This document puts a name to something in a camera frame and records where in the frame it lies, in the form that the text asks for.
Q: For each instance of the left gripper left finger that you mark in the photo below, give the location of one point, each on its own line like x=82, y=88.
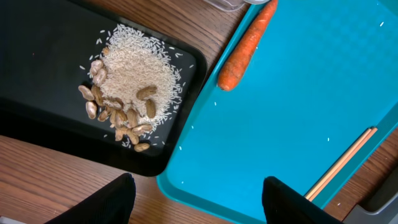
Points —
x=113, y=203

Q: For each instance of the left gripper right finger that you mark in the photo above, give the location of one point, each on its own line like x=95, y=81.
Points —
x=283, y=205

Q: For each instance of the orange carrot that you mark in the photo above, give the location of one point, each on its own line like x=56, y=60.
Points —
x=235, y=66

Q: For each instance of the grey dishwasher rack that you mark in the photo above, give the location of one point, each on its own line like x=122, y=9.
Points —
x=380, y=208

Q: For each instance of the black waste bin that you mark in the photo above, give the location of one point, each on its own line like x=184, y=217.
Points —
x=46, y=51

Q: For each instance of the peanut shells pile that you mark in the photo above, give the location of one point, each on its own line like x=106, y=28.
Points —
x=124, y=118

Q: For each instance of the rice pile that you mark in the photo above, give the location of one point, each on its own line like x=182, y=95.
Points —
x=140, y=72

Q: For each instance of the teal plastic tray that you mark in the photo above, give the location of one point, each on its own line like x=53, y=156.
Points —
x=323, y=73

